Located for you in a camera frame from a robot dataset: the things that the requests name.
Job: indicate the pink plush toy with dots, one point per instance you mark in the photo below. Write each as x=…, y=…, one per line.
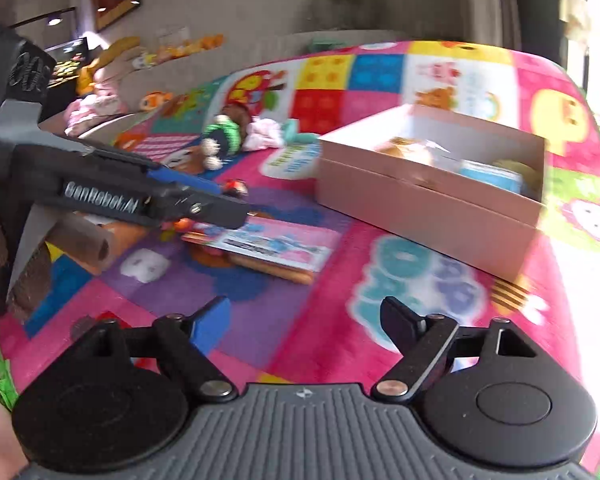
x=97, y=106

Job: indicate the yellow plush toys row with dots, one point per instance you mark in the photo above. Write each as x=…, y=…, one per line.
x=183, y=50

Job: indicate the packaged bread bun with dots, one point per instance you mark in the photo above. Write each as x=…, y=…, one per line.
x=419, y=151

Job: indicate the crochet doll green scarf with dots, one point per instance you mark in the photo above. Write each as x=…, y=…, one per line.
x=223, y=137

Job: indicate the red small toy drum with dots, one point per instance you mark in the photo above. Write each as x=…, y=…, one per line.
x=235, y=188

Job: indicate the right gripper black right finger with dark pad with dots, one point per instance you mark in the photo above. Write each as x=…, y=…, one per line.
x=423, y=343

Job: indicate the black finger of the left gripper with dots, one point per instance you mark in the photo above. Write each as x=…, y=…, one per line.
x=187, y=203

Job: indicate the gloved brown hand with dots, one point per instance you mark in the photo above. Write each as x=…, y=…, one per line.
x=75, y=236

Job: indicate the teal plastic toy frame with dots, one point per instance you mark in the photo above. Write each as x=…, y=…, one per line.
x=292, y=133

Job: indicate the grey neck pillow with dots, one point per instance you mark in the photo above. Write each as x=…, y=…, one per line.
x=344, y=14

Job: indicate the pink blue package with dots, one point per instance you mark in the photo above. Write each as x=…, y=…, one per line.
x=291, y=251

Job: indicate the colourful cartoon play mat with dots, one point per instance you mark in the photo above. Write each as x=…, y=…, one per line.
x=328, y=330

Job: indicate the yellow green plastic toy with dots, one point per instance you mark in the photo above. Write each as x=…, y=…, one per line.
x=531, y=179

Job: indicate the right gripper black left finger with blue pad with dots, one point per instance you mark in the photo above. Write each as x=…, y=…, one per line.
x=184, y=343

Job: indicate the pink cardboard box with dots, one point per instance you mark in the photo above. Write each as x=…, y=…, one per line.
x=476, y=223

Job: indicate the blue tissue pack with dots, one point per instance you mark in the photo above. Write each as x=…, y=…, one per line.
x=504, y=179

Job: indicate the orange fish plush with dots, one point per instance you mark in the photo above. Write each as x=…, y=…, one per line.
x=154, y=100

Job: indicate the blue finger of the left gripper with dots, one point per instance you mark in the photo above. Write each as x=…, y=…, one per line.
x=165, y=181

